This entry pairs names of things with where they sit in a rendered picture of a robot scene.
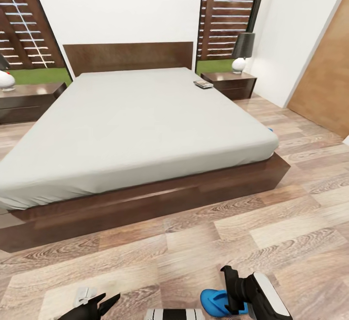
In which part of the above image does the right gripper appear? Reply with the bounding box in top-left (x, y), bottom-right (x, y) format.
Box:
top-left (221, 265), bottom-right (245, 315)

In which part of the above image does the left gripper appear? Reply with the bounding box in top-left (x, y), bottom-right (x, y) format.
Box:
top-left (62, 293), bottom-right (121, 320)

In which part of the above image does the sandal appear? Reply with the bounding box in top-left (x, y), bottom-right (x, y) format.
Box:
top-left (200, 290), bottom-right (249, 318)

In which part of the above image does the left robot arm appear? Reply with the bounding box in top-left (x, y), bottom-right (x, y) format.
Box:
top-left (57, 287), bottom-right (121, 320)

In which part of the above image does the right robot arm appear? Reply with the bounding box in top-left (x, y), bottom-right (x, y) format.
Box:
top-left (221, 265), bottom-right (293, 320)

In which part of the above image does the hardback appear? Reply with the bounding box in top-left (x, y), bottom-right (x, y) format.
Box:
top-left (193, 79), bottom-right (214, 88)

